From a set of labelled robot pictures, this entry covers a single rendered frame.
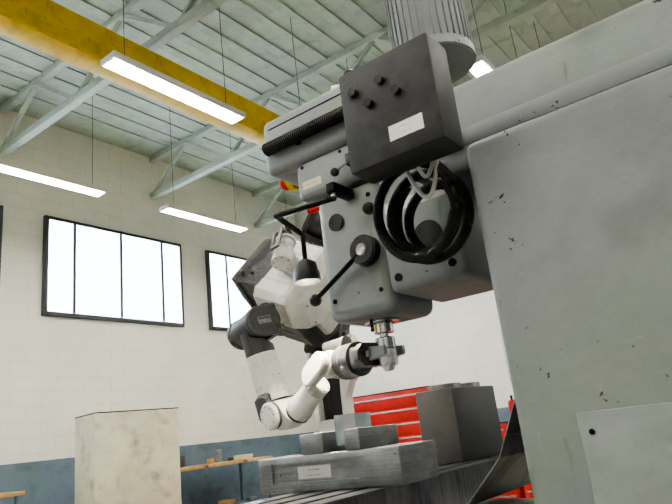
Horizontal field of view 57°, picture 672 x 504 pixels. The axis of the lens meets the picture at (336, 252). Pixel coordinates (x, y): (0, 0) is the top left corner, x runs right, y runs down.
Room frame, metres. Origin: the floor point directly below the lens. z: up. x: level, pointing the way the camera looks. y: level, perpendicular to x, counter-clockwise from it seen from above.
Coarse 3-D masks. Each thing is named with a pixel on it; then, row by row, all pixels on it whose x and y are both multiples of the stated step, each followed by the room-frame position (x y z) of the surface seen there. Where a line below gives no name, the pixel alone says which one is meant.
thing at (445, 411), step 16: (448, 384) 1.69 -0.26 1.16; (464, 384) 1.76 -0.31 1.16; (416, 400) 1.73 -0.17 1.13; (432, 400) 1.69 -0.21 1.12; (448, 400) 1.66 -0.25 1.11; (464, 400) 1.69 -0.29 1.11; (480, 400) 1.75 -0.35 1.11; (432, 416) 1.70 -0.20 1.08; (448, 416) 1.66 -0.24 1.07; (464, 416) 1.68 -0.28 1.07; (480, 416) 1.74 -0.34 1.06; (496, 416) 1.80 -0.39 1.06; (432, 432) 1.70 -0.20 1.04; (448, 432) 1.67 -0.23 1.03; (464, 432) 1.67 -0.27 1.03; (480, 432) 1.73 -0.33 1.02; (496, 432) 1.79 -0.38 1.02; (448, 448) 1.67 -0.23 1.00; (464, 448) 1.66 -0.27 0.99; (480, 448) 1.72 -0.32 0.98; (496, 448) 1.78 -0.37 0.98
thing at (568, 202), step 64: (512, 128) 1.01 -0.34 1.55; (576, 128) 0.95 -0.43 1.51; (640, 128) 0.89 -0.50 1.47; (512, 192) 1.02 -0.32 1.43; (576, 192) 0.96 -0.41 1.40; (640, 192) 0.91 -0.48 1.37; (512, 256) 1.03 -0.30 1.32; (576, 256) 0.97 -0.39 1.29; (640, 256) 0.92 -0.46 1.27; (512, 320) 1.05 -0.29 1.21; (576, 320) 0.99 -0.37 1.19; (640, 320) 0.93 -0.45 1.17; (512, 384) 1.07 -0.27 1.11; (576, 384) 1.00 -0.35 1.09; (640, 384) 0.95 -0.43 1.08; (576, 448) 1.01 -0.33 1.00; (640, 448) 0.96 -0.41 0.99
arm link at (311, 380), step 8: (320, 352) 1.61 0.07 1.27; (312, 360) 1.63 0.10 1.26; (320, 360) 1.60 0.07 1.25; (328, 360) 1.60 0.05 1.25; (304, 368) 1.66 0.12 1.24; (312, 368) 1.63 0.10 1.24; (320, 368) 1.60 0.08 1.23; (304, 376) 1.66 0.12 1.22; (312, 376) 1.62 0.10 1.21; (320, 376) 1.62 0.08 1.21; (304, 384) 1.66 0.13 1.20; (312, 384) 1.64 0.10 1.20; (320, 384) 1.70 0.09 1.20; (328, 384) 1.72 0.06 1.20; (312, 392) 1.67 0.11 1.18; (320, 392) 1.68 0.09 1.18
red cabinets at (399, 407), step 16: (368, 400) 6.94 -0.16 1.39; (384, 400) 6.85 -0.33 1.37; (400, 400) 6.76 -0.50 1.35; (384, 416) 6.87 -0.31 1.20; (400, 416) 6.77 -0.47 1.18; (416, 416) 6.68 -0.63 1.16; (400, 432) 6.78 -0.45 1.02; (416, 432) 6.69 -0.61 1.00; (512, 496) 6.16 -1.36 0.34; (528, 496) 6.04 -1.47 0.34
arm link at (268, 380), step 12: (252, 360) 1.82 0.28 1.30; (264, 360) 1.81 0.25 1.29; (276, 360) 1.83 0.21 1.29; (252, 372) 1.83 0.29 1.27; (264, 372) 1.81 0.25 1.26; (276, 372) 1.82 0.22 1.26; (264, 384) 1.81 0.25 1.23; (276, 384) 1.81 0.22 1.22; (264, 396) 1.80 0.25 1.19; (276, 396) 1.81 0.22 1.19; (288, 396) 1.86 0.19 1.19; (264, 408) 1.79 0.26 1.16; (276, 408) 1.77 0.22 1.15; (264, 420) 1.80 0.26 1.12; (276, 420) 1.76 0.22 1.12
